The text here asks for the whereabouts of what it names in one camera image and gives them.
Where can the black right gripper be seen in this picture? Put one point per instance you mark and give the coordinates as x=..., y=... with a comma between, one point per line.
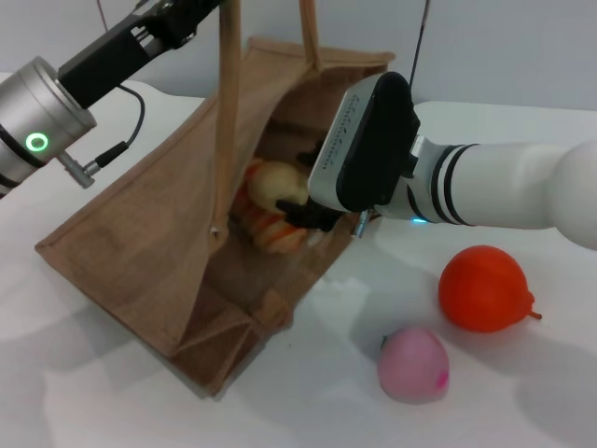
x=326, y=219

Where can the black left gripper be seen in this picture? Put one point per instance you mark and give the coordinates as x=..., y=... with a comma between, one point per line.
x=112, y=60

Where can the beige round egg yolk pastry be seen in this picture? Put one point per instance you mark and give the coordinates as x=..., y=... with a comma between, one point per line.
x=275, y=186

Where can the orange striped bread loaf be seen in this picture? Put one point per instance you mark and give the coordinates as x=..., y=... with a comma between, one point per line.
x=275, y=235

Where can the brown jute tote bag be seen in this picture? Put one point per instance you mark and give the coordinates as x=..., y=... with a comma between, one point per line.
x=154, y=233

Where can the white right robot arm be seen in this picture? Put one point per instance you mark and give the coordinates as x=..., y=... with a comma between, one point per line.
x=513, y=186

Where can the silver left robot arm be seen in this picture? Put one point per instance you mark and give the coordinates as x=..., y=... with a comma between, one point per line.
x=37, y=121

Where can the orange round toy fruit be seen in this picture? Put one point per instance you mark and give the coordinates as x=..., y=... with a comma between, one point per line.
x=482, y=289

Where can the pink toy peach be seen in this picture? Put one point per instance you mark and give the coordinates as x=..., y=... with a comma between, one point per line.
x=412, y=366

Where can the black silver wrist camera box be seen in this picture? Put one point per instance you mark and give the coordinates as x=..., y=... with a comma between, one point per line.
x=368, y=140

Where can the thin dark wall strip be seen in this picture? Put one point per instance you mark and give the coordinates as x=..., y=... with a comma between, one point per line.
x=101, y=14
x=418, y=42

